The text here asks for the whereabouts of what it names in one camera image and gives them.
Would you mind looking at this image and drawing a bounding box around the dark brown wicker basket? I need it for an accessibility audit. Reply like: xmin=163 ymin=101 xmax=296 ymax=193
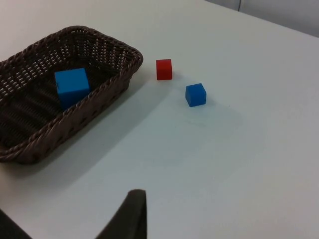
xmin=0 ymin=24 xmax=145 ymax=165

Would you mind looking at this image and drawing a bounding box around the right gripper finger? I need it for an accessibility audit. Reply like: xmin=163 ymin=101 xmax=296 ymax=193
xmin=94 ymin=189 xmax=151 ymax=239

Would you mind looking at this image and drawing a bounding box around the large blue cube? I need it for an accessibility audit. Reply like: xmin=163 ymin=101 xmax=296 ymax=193
xmin=54 ymin=67 xmax=90 ymax=112

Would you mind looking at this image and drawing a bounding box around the small red cube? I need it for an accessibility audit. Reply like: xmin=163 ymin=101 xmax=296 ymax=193
xmin=156 ymin=59 xmax=173 ymax=81

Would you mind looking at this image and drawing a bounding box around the small blue cube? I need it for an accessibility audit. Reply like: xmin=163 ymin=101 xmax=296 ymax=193
xmin=185 ymin=83 xmax=207 ymax=108

